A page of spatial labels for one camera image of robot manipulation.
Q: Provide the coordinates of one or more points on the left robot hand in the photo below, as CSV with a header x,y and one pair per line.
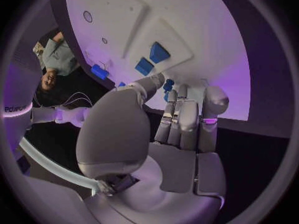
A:
x,y
116,130

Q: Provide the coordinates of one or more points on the blue gear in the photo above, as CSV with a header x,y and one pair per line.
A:
x,y
168,86

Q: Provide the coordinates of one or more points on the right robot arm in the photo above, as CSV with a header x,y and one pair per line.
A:
x,y
67,113

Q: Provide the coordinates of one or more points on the white task board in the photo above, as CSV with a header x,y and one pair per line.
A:
x,y
186,22

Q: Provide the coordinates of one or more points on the thick blue cylinder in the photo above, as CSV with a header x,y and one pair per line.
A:
x,y
99,71

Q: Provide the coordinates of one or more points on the blue block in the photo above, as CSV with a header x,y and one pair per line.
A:
x,y
144,66
160,52

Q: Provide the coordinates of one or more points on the person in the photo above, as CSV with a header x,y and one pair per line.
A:
x,y
58,59

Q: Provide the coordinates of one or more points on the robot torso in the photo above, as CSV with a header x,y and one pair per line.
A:
x,y
16,89

